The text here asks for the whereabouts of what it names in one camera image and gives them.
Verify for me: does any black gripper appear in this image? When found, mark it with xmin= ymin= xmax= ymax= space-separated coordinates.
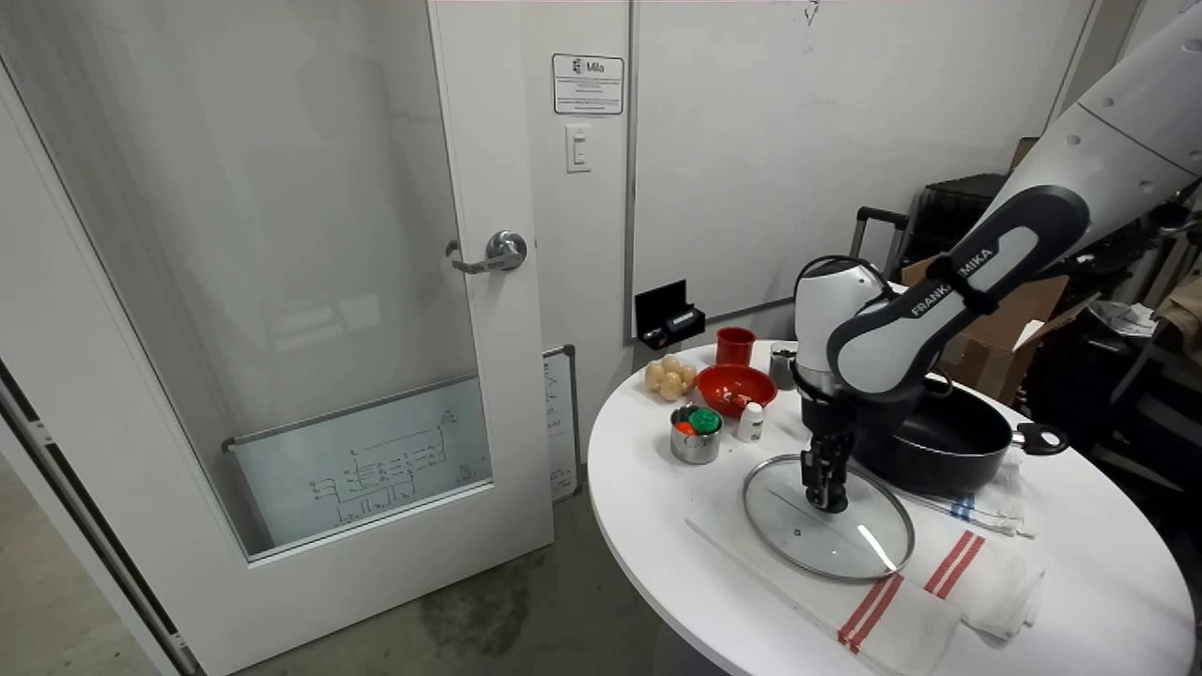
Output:
xmin=798 ymin=392 xmax=886 ymax=515

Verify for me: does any glass pot lid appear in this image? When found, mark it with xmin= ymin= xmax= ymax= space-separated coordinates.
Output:
xmin=739 ymin=451 xmax=916 ymax=584

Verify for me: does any black cooking pot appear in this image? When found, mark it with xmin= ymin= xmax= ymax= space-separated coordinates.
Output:
xmin=862 ymin=371 xmax=1071 ymax=500

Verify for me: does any small white bottle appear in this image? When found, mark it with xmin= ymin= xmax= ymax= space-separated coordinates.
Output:
xmin=733 ymin=396 xmax=770 ymax=443

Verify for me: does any long white red-striped towel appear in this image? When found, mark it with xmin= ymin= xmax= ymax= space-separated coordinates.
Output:
xmin=684 ymin=515 xmax=963 ymax=676

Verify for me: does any red bowl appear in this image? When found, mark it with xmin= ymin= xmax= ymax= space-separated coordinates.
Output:
xmin=690 ymin=359 xmax=782 ymax=425

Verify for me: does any metal tin with coloured items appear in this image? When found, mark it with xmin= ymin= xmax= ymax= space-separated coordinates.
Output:
xmin=669 ymin=401 xmax=727 ymax=470

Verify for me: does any red mug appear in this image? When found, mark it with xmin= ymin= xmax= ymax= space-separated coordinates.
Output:
xmin=715 ymin=322 xmax=759 ymax=371

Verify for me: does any white blue-striped towel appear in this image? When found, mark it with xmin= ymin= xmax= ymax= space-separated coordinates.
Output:
xmin=932 ymin=491 xmax=1042 ymax=545

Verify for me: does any yellow bumpy ball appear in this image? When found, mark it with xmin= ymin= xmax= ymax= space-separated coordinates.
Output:
xmin=644 ymin=354 xmax=703 ymax=405

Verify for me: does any folded white red-striped towel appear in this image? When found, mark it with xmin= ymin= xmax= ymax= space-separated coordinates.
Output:
xmin=874 ymin=500 xmax=1048 ymax=649

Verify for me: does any black marker tray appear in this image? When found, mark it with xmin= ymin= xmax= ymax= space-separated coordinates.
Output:
xmin=633 ymin=277 xmax=710 ymax=354

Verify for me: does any black suitcase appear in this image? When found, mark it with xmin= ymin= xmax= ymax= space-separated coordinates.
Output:
xmin=852 ymin=201 xmax=912 ymax=286

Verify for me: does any cardboard box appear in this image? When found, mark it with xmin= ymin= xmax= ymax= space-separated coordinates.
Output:
xmin=898 ymin=255 xmax=1081 ymax=391

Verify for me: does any black chair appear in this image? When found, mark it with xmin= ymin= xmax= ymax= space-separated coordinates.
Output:
xmin=906 ymin=171 xmax=1011 ymax=274

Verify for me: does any whiteboard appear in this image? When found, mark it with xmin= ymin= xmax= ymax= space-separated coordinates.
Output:
xmin=624 ymin=0 xmax=1106 ymax=345

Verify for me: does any white door with glass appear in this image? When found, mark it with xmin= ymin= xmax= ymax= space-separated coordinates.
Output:
xmin=0 ymin=0 xmax=561 ymax=676

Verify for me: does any paper sheet on wall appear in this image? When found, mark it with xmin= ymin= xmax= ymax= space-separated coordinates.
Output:
xmin=539 ymin=345 xmax=581 ymax=503

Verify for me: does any metal door handle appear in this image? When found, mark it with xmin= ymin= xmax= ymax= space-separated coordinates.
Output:
xmin=445 ymin=230 xmax=529 ymax=277

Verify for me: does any white light switch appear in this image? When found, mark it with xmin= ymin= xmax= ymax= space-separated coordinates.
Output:
xmin=561 ymin=121 xmax=595 ymax=177

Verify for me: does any white wall sign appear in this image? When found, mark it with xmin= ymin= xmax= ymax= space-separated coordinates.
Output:
xmin=549 ymin=49 xmax=628 ymax=121

